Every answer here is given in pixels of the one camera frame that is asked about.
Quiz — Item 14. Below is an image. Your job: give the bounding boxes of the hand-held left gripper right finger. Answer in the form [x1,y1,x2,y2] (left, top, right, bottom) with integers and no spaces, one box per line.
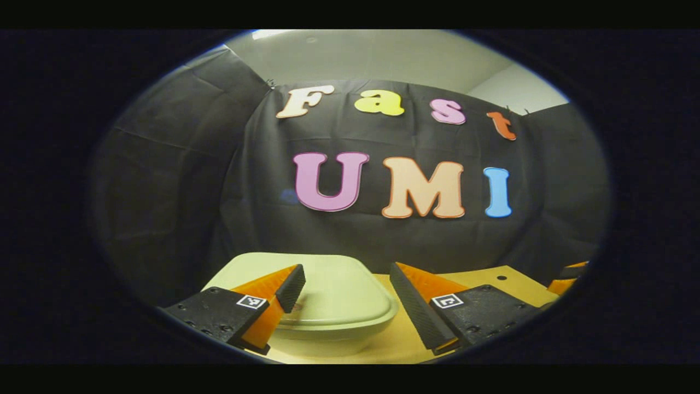
[389,262,542,355]

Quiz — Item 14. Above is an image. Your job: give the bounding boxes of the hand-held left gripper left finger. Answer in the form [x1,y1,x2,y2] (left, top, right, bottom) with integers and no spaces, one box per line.
[164,264,307,356]

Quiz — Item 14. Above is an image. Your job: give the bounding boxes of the green desktop garbage bin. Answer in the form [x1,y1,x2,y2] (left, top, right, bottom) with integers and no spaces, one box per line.
[201,252,400,359]

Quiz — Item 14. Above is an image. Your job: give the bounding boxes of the wooden desktop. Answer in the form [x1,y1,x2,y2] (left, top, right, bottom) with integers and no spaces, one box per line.
[262,265,559,364]

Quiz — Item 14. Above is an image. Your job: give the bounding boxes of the black backdrop cloth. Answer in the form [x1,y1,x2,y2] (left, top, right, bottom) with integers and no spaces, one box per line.
[90,47,610,307]

